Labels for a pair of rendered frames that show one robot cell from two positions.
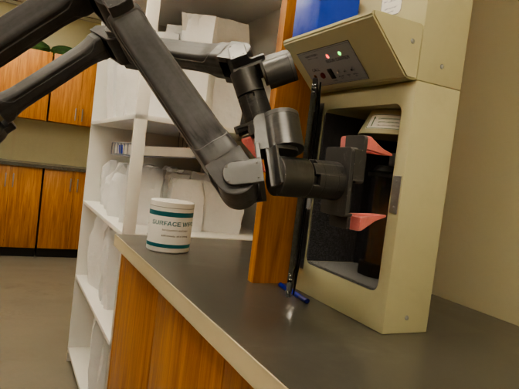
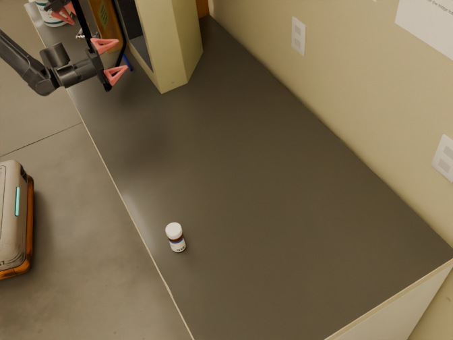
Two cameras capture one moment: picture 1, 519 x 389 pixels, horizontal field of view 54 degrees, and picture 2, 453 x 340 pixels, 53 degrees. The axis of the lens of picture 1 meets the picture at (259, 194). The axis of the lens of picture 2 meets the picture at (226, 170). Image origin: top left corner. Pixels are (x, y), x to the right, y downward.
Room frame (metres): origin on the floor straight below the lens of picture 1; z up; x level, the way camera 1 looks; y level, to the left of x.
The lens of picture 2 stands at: (-0.37, -0.55, 2.03)
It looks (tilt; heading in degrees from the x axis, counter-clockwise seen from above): 50 degrees down; 4
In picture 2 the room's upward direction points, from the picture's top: 8 degrees counter-clockwise
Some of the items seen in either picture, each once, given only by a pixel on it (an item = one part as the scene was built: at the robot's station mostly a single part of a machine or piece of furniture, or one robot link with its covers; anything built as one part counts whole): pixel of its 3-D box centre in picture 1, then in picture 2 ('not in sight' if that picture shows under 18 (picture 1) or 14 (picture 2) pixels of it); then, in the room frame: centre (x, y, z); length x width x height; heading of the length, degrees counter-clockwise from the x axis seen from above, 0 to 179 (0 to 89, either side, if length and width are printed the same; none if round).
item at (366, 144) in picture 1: (365, 160); (105, 50); (0.79, -0.16, 1.25); 0.09 x 0.07 x 0.07; 118
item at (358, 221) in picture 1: (361, 205); (112, 69); (0.79, -0.16, 1.18); 0.09 x 0.07 x 0.07; 118
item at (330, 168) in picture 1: (324, 180); (87, 68); (0.76, -0.09, 1.21); 0.07 x 0.07 x 0.10; 28
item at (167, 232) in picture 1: (170, 224); (52, 4); (1.53, 0.26, 1.02); 0.13 x 0.13 x 0.15
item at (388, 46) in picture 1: (342, 58); not in sight; (1.05, -0.13, 1.46); 0.32 x 0.11 x 0.10; 27
